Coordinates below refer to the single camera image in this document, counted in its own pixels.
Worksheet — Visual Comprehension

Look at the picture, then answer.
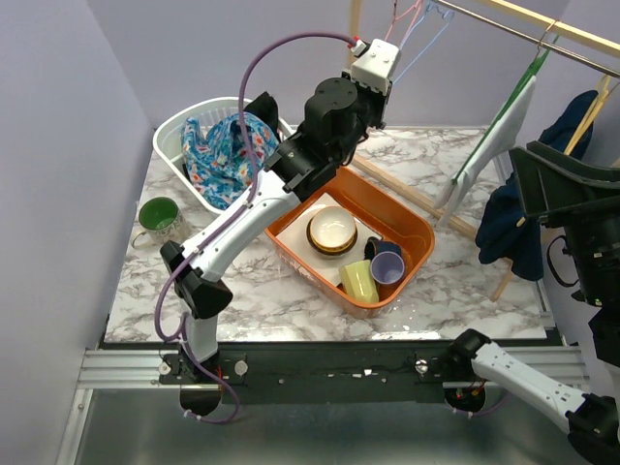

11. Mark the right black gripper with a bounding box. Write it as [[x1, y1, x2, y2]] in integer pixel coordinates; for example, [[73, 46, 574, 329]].
[[509, 138, 620, 304]]

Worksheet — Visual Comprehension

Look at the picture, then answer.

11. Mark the white garment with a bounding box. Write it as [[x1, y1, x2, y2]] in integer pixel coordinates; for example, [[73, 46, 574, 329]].
[[434, 76, 537, 226]]

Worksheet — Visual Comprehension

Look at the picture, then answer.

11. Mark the pink wire hanger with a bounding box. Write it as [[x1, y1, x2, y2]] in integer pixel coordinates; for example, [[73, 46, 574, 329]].
[[384, 0, 425, 49]]

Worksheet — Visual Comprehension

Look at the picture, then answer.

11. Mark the black skirt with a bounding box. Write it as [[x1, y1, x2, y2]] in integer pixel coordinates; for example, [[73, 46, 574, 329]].
[[181, 91, 282, 183]]

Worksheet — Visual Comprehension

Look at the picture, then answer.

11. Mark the blue wire hanger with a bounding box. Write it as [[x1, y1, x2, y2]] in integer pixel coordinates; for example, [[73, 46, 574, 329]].
[[393, 1, 455, 84]]

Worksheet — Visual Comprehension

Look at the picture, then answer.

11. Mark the green hanger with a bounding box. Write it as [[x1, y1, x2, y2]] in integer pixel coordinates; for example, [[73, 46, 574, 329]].
[[449, 49, 549, 186]]

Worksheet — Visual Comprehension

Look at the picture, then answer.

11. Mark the blue floral garment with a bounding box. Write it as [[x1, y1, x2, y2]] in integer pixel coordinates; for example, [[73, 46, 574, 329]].
[[180, 112, 279, 210]]

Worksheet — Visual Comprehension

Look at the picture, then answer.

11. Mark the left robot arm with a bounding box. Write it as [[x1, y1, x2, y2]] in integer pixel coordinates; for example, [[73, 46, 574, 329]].
[[161, 70, 392, 383]]

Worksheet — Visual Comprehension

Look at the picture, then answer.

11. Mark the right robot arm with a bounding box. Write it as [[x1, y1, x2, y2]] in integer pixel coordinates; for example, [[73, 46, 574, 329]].
[[443, 141, 619, 464]]

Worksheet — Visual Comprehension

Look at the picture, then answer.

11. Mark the wooden hanger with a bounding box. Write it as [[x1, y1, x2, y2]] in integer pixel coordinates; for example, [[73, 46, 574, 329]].
[[523, 86, 619, 220]]

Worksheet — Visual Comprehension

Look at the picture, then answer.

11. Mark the navy blue garment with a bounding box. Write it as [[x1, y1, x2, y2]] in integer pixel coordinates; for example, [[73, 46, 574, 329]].
[[475, 90, 599, 282]]

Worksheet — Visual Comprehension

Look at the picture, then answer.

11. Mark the orange plastic tub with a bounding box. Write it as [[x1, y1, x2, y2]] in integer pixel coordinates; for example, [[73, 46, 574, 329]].
[[265, 168, 435, 319]]

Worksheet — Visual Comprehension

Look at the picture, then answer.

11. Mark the white and gold bowl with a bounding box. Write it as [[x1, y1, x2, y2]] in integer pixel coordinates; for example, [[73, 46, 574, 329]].
[[306, 205, 358, 257]]

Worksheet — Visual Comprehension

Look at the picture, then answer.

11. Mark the wooden clothes rack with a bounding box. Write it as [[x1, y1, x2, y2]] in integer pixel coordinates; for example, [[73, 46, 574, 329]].
[[337, 0, 620, 304]]

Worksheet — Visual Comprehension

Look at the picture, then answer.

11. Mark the dark blue cup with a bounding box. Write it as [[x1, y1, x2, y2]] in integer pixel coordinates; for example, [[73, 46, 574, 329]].
[[364, 236, 402, 261]]

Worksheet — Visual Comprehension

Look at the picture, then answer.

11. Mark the purple cup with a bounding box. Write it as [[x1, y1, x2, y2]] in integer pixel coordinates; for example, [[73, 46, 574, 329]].
[[370, 251, 406, 286]]

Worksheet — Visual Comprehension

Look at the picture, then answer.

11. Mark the yellow cup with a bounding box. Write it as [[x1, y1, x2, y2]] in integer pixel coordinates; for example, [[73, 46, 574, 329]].
[[339, 260, 379, 304]]

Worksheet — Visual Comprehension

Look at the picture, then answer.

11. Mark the white laundry basket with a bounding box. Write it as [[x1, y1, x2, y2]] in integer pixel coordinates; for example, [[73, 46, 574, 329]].
[[152, 96, 303, 217]]

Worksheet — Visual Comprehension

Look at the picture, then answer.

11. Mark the green ceramic mug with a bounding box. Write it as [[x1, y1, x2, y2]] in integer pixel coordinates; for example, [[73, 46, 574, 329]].
[[130, 197, 191, 249]]

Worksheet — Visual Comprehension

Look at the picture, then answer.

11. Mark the black mounting base bar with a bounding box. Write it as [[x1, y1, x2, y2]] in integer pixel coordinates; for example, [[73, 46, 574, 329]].
[[159, 341, 488, 406]]

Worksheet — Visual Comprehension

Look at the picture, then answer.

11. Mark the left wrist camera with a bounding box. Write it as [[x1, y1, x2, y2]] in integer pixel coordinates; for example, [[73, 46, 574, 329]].
[[350, 39, 401, 97]]

